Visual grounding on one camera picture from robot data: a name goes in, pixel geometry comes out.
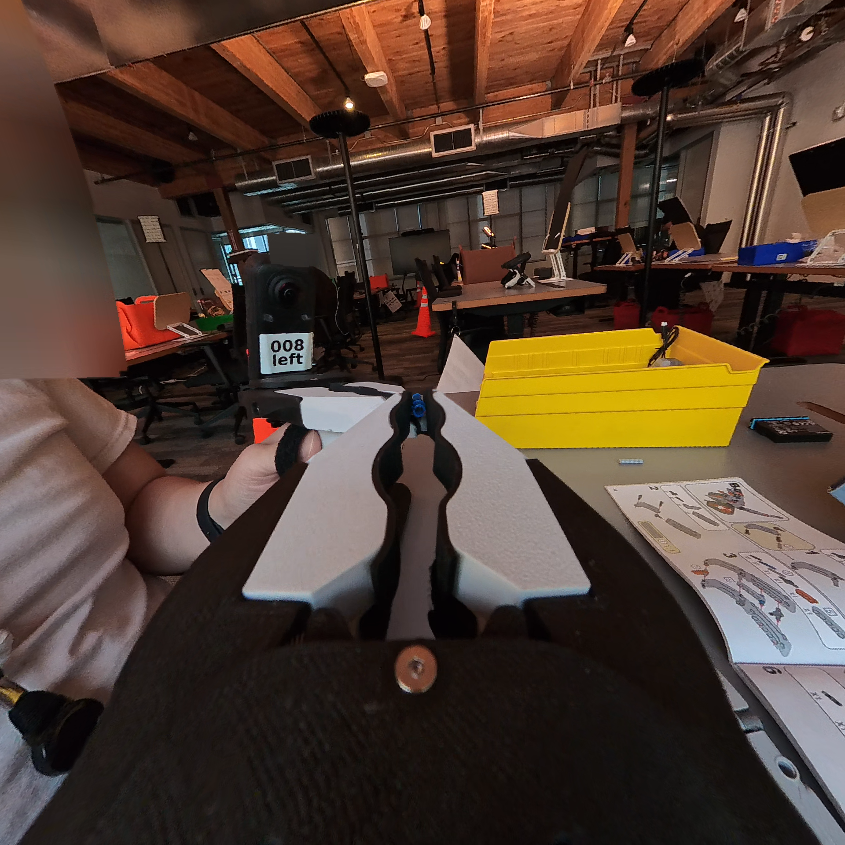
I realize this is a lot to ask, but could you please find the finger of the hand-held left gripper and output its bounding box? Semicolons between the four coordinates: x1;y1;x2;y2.
276;382;400;434

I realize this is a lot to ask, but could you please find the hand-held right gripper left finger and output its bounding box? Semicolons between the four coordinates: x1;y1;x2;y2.
243;391;407;640

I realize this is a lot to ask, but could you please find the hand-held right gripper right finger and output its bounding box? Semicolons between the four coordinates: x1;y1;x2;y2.
430;389;592;638

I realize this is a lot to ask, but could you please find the person's left forearm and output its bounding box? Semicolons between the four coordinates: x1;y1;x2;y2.
102;429;219;577

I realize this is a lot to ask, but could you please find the grey desk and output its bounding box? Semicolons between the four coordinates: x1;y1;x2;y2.
432;363;845;845

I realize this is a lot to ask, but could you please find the person's left hand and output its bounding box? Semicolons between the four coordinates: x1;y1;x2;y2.
221;422;323;529

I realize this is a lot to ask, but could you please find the black wristband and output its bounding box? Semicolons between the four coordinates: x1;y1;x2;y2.
197;478;228;544

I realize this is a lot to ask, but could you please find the white paper sheet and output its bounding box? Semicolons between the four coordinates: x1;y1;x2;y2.
436;333;486;397

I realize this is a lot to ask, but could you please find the yellow plastic bin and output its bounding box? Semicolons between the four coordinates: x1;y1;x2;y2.
474;325;770;450

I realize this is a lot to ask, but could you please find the orange storage bin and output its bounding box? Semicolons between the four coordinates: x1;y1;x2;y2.
115;296;192;351

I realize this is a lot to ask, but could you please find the black pole stand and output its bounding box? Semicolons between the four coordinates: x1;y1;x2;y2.
630;58;704;327
309;109;387;380

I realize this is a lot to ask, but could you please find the brown cardboard box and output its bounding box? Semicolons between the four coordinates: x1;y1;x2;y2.
459;244;517;286

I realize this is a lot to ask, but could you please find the open instruction booklet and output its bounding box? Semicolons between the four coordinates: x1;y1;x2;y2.
604;477;845;816

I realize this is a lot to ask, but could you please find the wooden table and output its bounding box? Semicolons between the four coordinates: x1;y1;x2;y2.
432;277;607;371

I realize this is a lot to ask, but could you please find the small black box blue stripe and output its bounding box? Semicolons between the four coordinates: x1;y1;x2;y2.
749;416;834;445

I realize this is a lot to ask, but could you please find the black foam microphone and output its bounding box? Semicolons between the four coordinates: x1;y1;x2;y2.
0;667;105;778

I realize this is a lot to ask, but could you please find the grey toy panel assembly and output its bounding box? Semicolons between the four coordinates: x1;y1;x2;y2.
716;670;834;845

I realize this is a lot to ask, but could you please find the blue storage bin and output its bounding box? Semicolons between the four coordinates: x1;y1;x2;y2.
738;239;819;266

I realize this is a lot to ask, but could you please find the dark wall screen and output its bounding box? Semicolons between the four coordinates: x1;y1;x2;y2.
388;229;452;277

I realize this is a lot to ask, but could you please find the black cable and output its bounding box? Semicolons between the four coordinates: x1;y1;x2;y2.
648;323;681;367

